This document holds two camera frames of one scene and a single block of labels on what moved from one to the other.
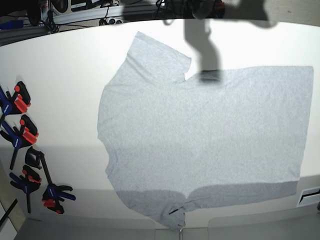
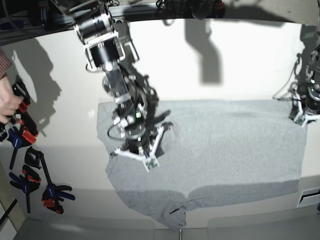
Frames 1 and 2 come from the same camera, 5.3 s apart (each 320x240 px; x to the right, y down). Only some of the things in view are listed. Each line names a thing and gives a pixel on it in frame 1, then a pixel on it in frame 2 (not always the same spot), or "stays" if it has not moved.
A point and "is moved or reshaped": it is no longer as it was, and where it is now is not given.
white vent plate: [309, 197] stays
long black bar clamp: [52, 196] stays
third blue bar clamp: [29, 183] stays
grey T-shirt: [231, 134] is moved or reshaped
